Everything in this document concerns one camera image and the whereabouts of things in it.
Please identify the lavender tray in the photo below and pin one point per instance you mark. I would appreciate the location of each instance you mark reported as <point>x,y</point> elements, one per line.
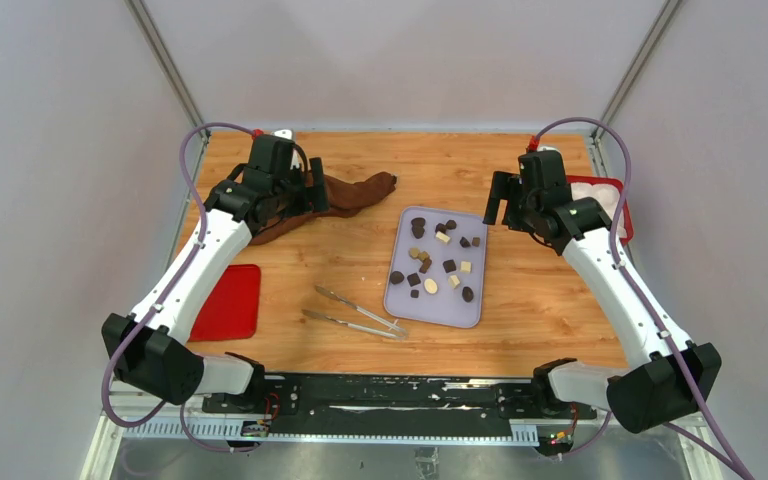
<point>447,306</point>

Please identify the dark oval chocolate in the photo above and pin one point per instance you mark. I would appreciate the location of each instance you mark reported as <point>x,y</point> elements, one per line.
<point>468,294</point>

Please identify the white oval chocolate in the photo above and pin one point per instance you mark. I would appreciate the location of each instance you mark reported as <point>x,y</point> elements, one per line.
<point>430,286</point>

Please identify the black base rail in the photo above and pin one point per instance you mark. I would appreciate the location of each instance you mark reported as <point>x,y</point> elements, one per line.
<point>401,406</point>

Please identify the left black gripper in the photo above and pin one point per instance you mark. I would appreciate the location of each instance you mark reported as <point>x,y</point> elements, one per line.
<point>319,201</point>

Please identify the red box with white liners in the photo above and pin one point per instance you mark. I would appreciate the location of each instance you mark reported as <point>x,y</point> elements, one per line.
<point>607,192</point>

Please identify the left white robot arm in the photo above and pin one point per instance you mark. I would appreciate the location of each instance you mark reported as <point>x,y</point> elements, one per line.
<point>148,347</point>

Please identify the dark cube chocolate middle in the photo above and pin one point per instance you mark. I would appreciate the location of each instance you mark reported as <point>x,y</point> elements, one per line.
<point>449,266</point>

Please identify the brown cloth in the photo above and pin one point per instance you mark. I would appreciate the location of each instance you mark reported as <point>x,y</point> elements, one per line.
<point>346,200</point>

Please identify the dark heart chocolate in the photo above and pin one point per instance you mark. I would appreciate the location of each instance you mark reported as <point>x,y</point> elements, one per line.
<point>418,232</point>

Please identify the dark ridged chocolate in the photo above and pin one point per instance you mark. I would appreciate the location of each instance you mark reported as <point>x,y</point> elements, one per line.
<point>413,279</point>

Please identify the red box lid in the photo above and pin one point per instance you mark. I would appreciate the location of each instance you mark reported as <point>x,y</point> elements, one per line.
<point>231,309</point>

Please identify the dark round chocolate left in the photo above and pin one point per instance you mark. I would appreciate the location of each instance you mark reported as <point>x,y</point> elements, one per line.
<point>396,277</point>

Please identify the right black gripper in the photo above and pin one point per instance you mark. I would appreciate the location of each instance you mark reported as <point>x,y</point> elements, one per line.
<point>505,186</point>

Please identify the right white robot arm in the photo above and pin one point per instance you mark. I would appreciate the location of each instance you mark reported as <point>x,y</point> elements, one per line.
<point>669,376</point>

